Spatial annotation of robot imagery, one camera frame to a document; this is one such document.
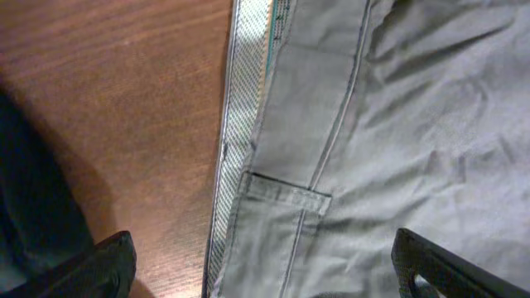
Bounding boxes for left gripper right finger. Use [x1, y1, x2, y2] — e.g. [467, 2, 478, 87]
[391, 228, 529, 298]

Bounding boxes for black t-shirt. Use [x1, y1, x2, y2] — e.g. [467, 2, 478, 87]
[1, 90, 94, 291]

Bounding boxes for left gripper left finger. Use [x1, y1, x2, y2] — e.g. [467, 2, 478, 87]
[1, 231, 137, 298]

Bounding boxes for grey shorts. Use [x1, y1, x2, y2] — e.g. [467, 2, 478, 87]
[206, 0, 529, 297]

